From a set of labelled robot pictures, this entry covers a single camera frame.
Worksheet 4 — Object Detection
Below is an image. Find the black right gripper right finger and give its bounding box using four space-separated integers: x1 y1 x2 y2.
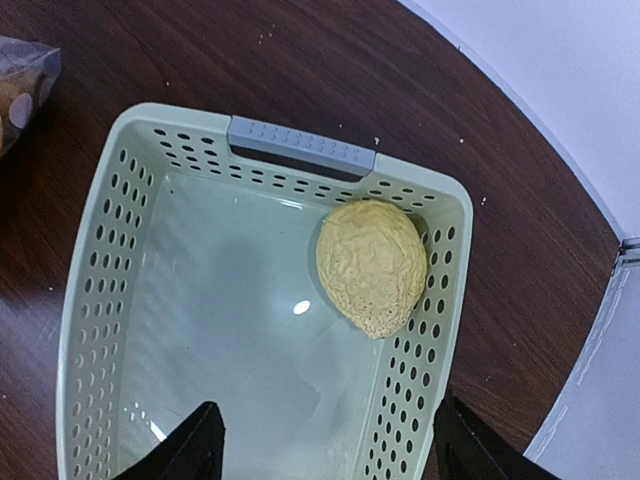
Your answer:
434 390 555 480

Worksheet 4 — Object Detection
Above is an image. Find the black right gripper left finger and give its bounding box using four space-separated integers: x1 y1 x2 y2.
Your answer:
117 401 225 480

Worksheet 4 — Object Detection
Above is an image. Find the beige toy walnut ball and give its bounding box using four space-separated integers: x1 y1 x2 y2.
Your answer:
316 200 428 339

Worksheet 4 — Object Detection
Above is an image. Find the clear zip top bag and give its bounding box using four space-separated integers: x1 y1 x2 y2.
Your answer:
1 36 62 156

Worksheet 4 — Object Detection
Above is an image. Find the green plastic basket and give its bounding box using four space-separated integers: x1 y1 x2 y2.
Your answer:
56 103 473 479

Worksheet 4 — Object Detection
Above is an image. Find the right aluminium frame post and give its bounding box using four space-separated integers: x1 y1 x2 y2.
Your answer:
616 237 640 267

